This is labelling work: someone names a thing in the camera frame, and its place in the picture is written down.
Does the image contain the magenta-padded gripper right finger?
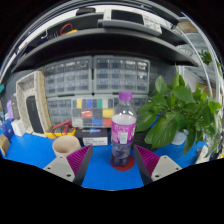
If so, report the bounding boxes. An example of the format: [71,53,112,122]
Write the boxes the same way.
[133,143,183,186]

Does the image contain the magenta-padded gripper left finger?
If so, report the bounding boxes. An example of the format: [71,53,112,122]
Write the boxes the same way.
[43,144,94,187]

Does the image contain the clear bottle with purple cap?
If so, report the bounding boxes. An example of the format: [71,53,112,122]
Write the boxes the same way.
[110,91,138,168]

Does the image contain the beige ceramic cup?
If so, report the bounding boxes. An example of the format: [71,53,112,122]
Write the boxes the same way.
[52,134,82,158]

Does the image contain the flat round red coaster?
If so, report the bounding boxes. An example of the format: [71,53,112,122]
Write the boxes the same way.
[110,153,136,172]

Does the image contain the yellow multimeter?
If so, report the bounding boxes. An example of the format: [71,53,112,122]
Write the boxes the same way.
[44,126,76,140]

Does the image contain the black hard case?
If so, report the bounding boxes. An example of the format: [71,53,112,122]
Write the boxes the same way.
[134,130,153,149]

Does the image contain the small black labelled box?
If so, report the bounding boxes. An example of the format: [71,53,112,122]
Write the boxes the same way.
[74,127,109,147]

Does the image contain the green potted plant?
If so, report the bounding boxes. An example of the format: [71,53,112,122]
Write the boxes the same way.
[134,71,224,156]

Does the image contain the black rounded speaker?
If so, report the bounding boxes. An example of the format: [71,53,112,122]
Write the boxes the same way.
[25,95,45,135]

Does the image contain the clear organizer with coloured parts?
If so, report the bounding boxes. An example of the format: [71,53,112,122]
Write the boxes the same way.
[71,97,115,129]

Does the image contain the black carton with blue logo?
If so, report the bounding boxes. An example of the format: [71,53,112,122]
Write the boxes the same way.
[10,94,21,121]

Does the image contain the white perforated tray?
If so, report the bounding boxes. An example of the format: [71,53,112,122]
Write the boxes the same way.
[15,70,52,138]

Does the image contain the black overhead shelf unit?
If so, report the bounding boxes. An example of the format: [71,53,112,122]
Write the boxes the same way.
[3,3,214,74]

